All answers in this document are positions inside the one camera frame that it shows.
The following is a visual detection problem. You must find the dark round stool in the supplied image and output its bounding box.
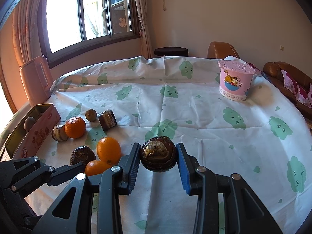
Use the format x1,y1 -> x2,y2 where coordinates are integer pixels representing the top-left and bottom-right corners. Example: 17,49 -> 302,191
154,47 -> 189,56

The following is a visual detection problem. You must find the floral cushion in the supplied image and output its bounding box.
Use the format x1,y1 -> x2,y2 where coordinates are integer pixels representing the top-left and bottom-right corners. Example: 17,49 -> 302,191
280,69 -> 312,109

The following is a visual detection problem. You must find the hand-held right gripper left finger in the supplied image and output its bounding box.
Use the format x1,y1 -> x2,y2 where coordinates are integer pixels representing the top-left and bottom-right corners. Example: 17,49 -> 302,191
32,142 -> 142,234

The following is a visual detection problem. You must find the brown kiwi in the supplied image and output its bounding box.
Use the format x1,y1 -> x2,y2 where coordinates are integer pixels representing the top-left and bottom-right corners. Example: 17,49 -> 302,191
24,117 -> 36,132
85,109 -> 97,122

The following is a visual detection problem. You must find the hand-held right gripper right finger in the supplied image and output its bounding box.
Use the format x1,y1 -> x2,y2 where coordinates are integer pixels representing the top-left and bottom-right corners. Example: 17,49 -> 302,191
175,142 -> 284,234

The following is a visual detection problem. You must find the dark brown passion fruit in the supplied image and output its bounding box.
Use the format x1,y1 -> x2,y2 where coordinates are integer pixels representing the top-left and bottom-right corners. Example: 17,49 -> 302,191
70,145 -> 96,167
140,136 -> 178,173

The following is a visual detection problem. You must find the pink cartoon bucket with lid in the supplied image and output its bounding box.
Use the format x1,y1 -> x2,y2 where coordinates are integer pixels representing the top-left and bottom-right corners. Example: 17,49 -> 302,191
218,60 -> 256,101

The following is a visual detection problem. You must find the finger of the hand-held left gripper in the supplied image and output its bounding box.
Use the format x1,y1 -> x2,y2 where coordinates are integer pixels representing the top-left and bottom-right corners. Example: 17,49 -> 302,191
0,157 -> 86,191

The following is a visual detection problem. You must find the sliding glass window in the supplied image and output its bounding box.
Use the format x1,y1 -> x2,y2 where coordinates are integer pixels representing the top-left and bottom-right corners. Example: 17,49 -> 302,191
38,0 -> 142,64

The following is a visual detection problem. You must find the beige patterned curtain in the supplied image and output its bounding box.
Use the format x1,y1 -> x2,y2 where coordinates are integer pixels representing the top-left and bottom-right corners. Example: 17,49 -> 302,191
132,0 -> 154,59
12,0 -> 47,66

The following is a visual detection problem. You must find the orange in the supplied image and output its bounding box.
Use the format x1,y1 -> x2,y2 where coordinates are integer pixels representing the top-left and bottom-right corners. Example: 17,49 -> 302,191
97,137 -> 121,164
65,116 -> 86,138
85,160 -> 113,176

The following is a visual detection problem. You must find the brown cream cake roll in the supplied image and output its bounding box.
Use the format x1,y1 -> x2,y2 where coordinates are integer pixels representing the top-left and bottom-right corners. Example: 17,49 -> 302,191
51,125 -> 69,142

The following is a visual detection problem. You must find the pink kettle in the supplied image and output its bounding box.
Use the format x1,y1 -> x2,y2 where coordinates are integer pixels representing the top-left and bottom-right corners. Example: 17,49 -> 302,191
19,55 -> 53,103

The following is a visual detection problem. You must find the brown leather armchair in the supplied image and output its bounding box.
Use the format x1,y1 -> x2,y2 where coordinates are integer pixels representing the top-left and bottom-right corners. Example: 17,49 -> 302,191
208,41 -> 240,59

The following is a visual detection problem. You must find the brown layered cake slice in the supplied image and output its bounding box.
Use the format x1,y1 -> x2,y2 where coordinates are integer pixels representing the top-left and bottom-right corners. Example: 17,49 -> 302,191
98,109 -> 118,130

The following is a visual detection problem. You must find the brown leather sofa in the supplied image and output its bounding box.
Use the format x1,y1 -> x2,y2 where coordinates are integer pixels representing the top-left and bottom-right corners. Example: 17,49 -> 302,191
263,62 -> 312,120

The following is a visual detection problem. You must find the pink cardboard box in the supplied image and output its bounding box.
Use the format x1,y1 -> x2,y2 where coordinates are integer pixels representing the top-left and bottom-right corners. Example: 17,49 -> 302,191
4,103 -> 61,160

